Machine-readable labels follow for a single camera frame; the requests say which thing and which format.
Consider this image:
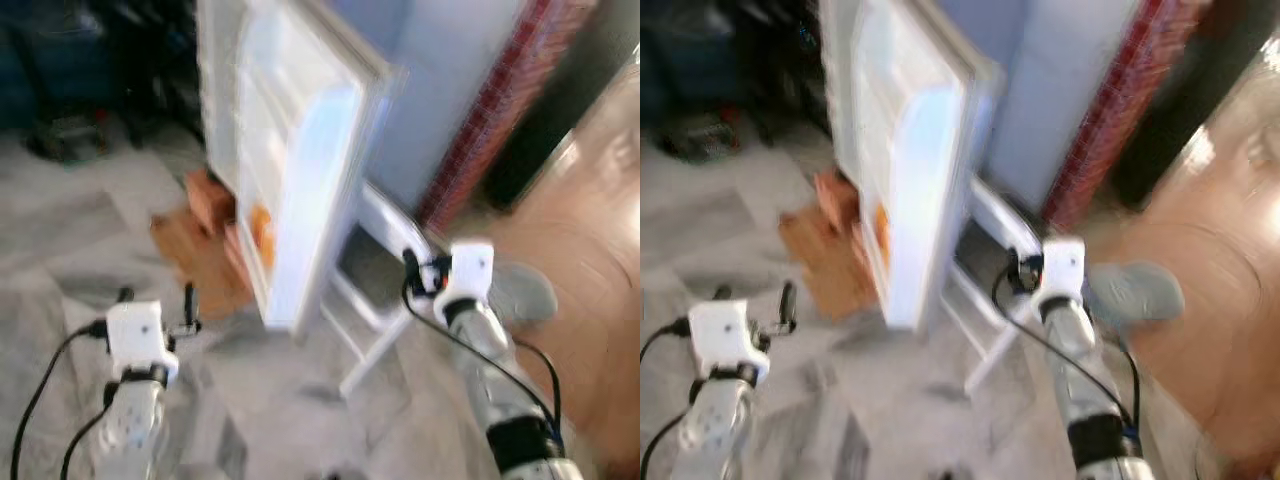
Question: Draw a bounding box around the white folding chair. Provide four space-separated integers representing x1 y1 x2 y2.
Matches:
318 180 456 399
940 178 1051 396

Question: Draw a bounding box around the brown cardboard sheet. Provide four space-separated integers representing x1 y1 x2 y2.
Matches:
150 205 256 321
778 205 881 323

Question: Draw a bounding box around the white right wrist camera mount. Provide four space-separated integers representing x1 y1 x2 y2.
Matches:
1030 237 1088 323
432 240 496 326

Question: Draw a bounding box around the light blue plastic basin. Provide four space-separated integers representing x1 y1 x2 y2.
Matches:
488 262 558 325
1085 260 1186 336

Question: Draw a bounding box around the white fridge door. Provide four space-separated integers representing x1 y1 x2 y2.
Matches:
835 0 1001 333
205 0 401 336

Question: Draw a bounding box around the grey fridge cabinet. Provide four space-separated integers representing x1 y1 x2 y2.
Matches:
195 0 529 213
820 0 1141 216

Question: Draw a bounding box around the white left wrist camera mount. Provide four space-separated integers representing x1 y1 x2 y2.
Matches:
688 298 773 386
105 300 179 386

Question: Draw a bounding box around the green black printed box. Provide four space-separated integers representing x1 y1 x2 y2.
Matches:
25 110 106 161
660 110 746 163

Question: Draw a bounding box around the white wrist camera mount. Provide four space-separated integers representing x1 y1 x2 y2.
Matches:
105 300 179 386
432 240 496 326
1030 237 1088 323
688 298 773 386

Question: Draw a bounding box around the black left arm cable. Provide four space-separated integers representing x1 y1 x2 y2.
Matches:
640 318 693 366
8 320 111 480
60 405 111 480
640 410 691 480

